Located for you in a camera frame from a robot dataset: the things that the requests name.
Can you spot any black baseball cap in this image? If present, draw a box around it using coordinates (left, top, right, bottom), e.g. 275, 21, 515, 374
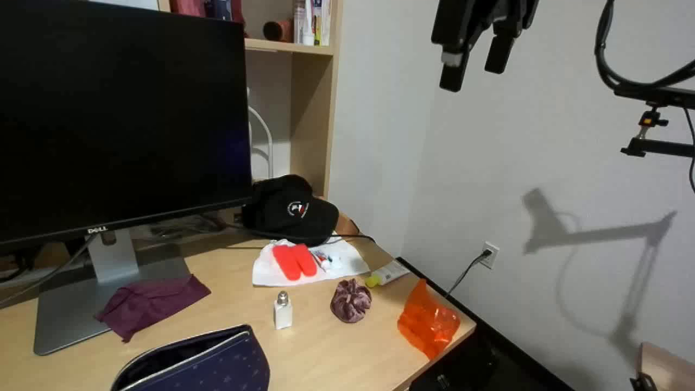
239, 174, 341, 248

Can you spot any navy zipper pouch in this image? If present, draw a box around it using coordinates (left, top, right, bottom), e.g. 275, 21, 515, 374
109, 324, 272, 391

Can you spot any maroon scrunchie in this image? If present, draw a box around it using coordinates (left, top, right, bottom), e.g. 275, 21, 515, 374
328, 276, 373, 325

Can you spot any white tube yellow cap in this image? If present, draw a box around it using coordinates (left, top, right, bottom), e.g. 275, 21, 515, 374
363, 259, 413, 290

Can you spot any small white bottle silver cap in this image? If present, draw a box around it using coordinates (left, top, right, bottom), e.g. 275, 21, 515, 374
272, 288, 296, 331

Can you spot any white paper towel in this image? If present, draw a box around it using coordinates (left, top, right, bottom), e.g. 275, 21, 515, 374
250, 236, 373, 288

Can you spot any white wall outlet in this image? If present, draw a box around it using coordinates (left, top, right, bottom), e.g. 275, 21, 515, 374
480, 240, 502, 272

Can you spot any black computer monitor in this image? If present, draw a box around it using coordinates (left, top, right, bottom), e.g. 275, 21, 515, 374
0, 0, 253, 251

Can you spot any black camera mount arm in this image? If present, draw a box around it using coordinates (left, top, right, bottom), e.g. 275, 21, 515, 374
618, 105, 695, 193

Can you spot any orange plastic bag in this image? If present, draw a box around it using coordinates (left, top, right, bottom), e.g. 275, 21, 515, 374
394, 279, 462, 363

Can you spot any white printed box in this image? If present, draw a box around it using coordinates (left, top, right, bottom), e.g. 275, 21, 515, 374
315, 0, 334, 47

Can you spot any silver monitor stand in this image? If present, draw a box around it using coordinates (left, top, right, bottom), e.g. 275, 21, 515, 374
32, 226, 193, 355

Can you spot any wooden shelf unit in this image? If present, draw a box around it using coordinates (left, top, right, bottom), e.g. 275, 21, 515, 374
153, 0, 343, 202

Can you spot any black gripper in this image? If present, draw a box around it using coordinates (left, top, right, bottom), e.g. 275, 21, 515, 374
429, 0, 540, 93

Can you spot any grey monitor cable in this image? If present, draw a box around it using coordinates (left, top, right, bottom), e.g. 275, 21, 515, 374
0, 240, 94, 310

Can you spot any purple cloth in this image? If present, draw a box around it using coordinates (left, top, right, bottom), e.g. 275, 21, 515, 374
94, 272, 213, 345

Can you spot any light wooden side table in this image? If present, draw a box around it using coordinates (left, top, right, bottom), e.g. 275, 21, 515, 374
637, 341, 695, 391

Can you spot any grey power cord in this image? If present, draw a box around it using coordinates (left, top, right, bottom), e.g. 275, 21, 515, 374
444, 248, 493, 298

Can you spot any thin black desk cable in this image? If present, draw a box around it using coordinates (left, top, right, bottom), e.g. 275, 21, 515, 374
331, 230, 378, 246

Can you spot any dark round roll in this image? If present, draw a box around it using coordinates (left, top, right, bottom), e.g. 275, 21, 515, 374
260, 16, 293, 42

